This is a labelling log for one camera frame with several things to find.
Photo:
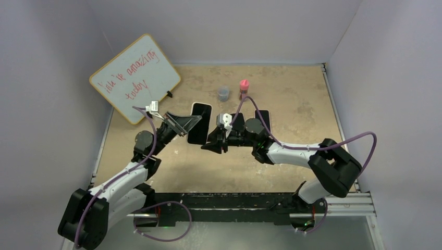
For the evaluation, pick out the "pink capped marker jar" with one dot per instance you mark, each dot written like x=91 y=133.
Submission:
x=243 y=88

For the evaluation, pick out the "phone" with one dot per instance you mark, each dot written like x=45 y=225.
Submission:
x=238 y=123
x=198 y=134
x=266 y=117

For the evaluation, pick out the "phone in pink case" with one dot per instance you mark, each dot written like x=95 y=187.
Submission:
x=266 y=117

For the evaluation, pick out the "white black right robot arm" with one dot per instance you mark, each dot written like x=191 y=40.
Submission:
x=334 y=168

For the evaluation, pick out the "yellow framed whiteboard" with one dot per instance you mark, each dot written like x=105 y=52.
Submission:
x=138 y=75

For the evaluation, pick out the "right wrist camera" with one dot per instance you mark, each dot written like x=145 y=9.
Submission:
x=225 y=122

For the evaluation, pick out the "clear plastic cup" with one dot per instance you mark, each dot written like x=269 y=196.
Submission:
x=223 y=93

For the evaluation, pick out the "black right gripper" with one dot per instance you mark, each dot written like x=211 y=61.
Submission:
x=217 y=138

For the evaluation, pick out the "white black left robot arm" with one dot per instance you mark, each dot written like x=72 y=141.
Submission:
x=90 y=213

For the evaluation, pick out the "phone in beige case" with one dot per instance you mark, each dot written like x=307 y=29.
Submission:
x=238 y=123

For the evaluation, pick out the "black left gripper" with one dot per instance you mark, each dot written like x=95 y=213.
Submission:
x=183 y=125

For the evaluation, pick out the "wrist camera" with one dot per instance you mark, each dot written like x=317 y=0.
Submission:
x=225 y=122
x=152 y=108

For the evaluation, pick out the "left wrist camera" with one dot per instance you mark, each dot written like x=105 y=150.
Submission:
x=152 y=108

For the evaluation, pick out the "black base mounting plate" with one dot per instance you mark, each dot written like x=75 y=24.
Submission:
x=280 y=209

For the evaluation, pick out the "aluminium table edge rail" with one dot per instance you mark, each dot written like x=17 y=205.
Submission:
x=332 y=100

